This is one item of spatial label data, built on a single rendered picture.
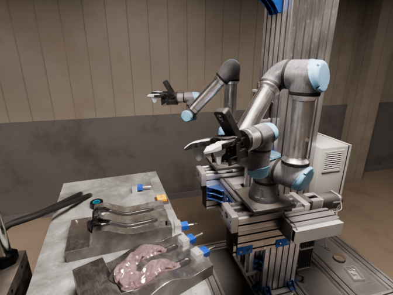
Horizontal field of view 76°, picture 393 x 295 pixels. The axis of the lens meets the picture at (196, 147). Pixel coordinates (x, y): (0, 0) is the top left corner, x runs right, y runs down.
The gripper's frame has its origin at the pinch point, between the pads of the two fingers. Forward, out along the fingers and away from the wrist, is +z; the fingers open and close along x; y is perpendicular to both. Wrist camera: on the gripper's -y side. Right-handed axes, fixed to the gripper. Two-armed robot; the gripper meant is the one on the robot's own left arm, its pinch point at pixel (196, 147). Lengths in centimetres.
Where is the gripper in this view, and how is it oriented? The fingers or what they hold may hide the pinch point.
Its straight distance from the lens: 68.8
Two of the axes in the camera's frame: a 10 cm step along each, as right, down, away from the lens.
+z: -7.5, 2.2, -6.2
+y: 0.9, 9.7, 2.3
